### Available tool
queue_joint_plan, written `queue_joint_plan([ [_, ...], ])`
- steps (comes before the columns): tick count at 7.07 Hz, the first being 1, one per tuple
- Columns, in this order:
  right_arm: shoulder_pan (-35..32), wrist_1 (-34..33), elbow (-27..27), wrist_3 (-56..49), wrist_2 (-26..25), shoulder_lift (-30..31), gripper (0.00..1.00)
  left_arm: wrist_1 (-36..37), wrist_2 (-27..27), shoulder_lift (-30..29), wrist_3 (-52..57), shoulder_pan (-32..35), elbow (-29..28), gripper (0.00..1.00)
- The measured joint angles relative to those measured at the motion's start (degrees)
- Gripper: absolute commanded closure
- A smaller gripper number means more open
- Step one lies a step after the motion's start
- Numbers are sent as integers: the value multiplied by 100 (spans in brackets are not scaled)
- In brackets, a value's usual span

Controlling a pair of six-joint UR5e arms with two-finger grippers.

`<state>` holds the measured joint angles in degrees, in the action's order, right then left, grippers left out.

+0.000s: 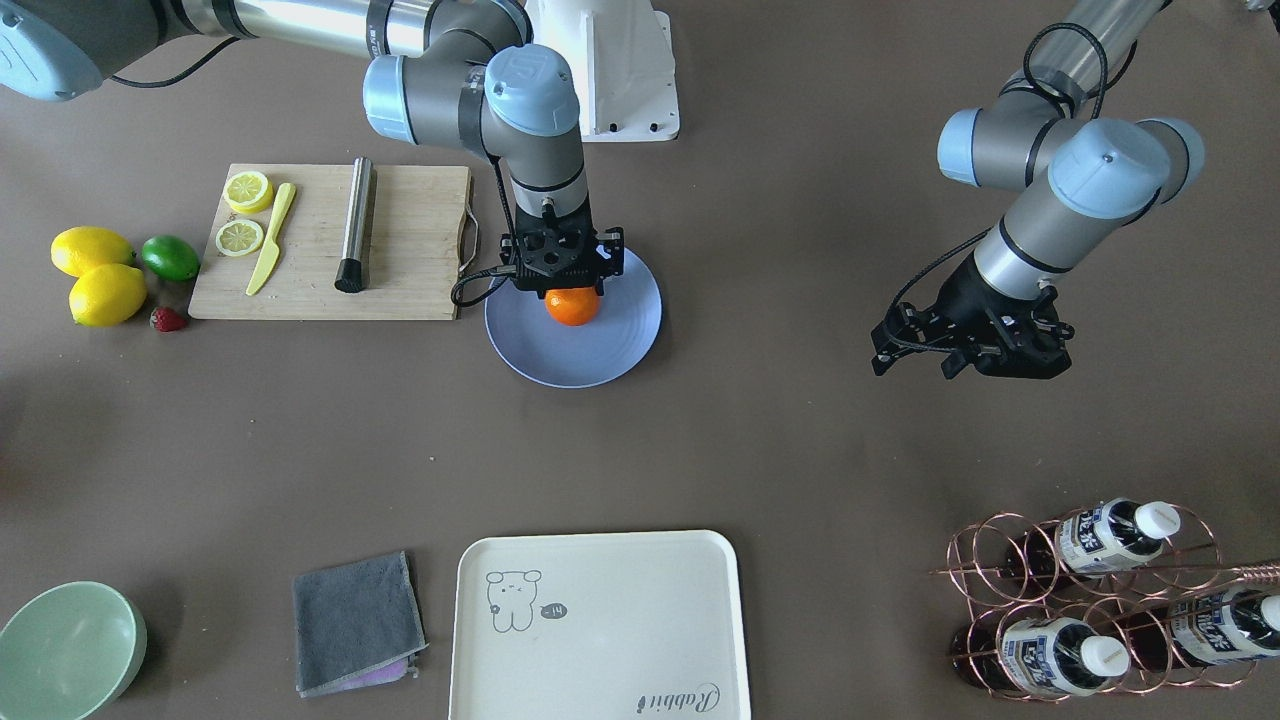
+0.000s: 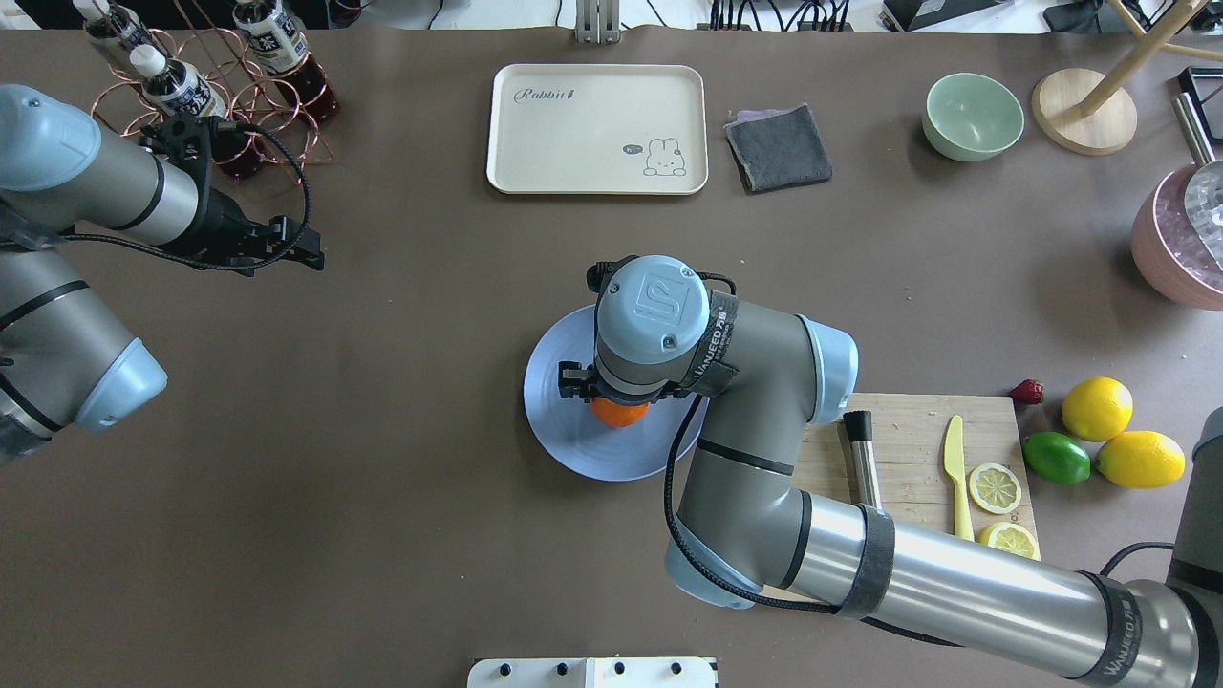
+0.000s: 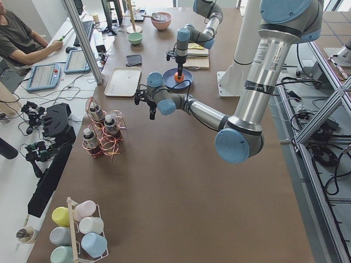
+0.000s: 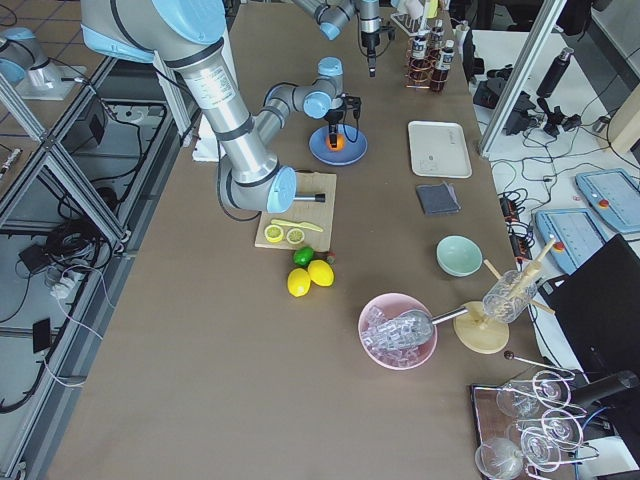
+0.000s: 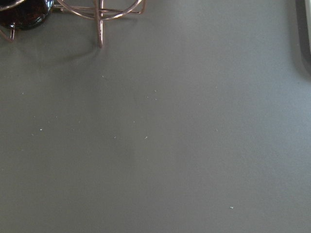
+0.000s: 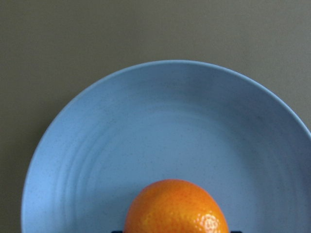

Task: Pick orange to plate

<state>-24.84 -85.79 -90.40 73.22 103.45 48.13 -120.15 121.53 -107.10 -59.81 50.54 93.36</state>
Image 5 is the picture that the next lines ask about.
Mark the tea bottle front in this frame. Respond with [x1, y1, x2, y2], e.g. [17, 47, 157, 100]
[0, 0, 54, 30]

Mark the cream rabbit tray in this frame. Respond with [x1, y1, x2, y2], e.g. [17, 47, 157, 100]
[295, 0, 311, 66]

